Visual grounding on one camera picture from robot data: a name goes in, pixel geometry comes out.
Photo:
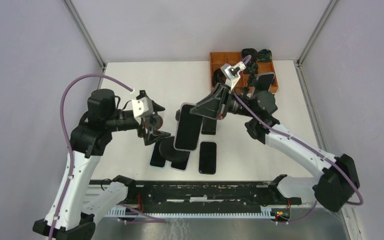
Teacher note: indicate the light blue case phone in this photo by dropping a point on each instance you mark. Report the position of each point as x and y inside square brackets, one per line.
[157, 160]

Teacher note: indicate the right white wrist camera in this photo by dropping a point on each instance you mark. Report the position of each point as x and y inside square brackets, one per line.
[232, 74]

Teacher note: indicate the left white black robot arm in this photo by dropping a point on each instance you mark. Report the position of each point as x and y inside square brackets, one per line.
[69, 218]

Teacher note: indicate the black round stand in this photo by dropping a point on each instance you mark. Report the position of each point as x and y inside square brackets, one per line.
[247, 89]
[167, 151]

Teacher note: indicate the pink case phone tilted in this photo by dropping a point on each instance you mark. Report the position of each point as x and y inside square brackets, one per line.
[264, 81]

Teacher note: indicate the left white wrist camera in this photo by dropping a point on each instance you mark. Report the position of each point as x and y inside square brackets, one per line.
[142, 107]

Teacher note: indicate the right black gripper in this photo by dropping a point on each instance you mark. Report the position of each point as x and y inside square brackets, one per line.
[216, 104]

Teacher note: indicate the lavender case phone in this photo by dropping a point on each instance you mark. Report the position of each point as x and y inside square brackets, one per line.
[180, 165]

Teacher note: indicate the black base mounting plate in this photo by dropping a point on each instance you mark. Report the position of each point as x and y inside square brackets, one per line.
[166, 196]

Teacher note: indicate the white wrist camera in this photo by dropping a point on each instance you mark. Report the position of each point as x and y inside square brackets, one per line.
[232, 74]
[142, 107]

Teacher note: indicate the grey case phone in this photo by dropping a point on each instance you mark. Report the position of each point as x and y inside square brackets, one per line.
[188, 129]

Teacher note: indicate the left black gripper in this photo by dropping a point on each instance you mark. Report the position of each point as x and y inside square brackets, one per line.
[151, 135]

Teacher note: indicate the white cable duct rail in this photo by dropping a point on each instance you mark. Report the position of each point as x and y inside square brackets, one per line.
[262, 213]

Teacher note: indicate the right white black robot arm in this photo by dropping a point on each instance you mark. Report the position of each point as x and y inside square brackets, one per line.
[337, 180]

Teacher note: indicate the black wedge phone stand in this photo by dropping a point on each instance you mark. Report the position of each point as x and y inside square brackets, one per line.
[209, 127]

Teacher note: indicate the black phone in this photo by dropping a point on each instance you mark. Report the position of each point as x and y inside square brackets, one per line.
[207, 158]

